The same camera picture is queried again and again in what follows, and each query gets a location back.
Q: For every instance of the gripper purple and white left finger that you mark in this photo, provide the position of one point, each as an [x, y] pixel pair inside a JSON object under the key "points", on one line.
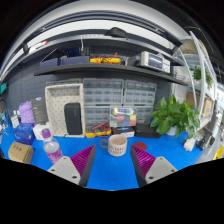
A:
{"points": [[76, 168]]}

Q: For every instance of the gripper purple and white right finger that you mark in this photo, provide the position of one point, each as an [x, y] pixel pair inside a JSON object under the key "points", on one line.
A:
{"points": [[148, 168]]}

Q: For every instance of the clear bottle with purple cap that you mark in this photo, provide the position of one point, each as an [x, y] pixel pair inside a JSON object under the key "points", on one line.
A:
{"points": [[51, 146]]}

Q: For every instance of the dark red round coaster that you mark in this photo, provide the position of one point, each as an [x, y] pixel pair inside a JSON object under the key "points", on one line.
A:
{"points": [[140, 145]]}

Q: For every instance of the black flat box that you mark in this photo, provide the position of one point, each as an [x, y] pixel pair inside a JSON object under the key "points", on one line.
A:
{"points": [[145, 131]]}

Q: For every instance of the beige patterned ceramic mug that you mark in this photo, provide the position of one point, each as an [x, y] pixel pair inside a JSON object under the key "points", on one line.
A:
{"points": [[116, 145]]}

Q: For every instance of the small white and blue box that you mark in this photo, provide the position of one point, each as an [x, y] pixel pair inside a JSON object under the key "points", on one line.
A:
{"points": [[128, 132]]}

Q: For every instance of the yellow multimeter with red leads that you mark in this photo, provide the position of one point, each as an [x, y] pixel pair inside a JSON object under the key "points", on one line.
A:
{"points": [[100, 130]]}

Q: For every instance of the small white power adapter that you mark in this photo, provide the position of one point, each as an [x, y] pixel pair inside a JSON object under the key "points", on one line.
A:
{"points": [[189, 144]]}

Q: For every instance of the black rectangular speaker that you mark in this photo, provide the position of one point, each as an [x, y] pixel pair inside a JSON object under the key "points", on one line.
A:
{"points": [[72, 113]]}

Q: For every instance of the brown cardboard box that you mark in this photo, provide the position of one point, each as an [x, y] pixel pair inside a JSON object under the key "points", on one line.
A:
{"points": [[21, 152]]}

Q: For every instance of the clear box with coloured parts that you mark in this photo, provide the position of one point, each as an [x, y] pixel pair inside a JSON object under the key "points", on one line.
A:
{"points": [[122, 117]]}

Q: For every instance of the green potted plant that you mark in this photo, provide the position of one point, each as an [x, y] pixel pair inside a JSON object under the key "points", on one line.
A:
{"points": [[170, 113]]}

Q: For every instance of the blue plastic bag package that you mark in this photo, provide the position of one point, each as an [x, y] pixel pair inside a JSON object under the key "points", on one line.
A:
{"points": [[23, 133]]}

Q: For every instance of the white pegboard tray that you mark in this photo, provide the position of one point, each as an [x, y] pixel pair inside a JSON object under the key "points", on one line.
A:
{"points": [[57, 96]]}

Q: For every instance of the dark grey product box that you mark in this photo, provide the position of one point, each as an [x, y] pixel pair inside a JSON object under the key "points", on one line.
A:
{"points": [[39, 110]]}

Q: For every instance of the grey parts drawer cabinet right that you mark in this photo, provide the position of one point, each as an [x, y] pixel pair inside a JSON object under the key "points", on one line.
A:
{"points": [[141, 96]]}

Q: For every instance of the grey parts drawer cabinet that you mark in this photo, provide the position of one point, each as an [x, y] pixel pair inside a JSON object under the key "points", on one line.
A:
{"points": [[141, 96], [99, 96]]}

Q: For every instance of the grey parts drawer cabinet left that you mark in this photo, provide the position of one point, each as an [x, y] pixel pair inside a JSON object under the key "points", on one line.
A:
{"points": [[99, 96]]}

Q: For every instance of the purple plastic bag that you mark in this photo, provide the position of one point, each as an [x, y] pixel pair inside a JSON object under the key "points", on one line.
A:
{"points": [[26, 113]]}

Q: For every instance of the small plant on rack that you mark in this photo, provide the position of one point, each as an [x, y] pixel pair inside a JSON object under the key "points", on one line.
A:
{"points": [[197, 76]]}

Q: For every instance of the white metal shelving rack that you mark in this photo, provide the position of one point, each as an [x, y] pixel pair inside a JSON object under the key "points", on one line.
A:
{"points": [[193, 53]]}

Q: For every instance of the dark blue box on shelf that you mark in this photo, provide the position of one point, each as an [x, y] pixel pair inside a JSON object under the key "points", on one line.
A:
{"points": [[69, 56]]}

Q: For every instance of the white bench instrument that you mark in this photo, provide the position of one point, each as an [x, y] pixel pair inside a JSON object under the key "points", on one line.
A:
{"points": [[148, 60]]}

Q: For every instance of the yellow tool on shelf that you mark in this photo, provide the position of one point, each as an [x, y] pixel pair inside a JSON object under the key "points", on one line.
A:
{"points": [[105, 59]]}

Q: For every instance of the black lamp head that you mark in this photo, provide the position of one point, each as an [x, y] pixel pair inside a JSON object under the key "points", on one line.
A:
{"points": [[116, 32]]}

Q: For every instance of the dark grey wall shelf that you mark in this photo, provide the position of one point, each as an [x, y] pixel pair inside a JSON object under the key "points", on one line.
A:
{"points": [[108, 68]]}

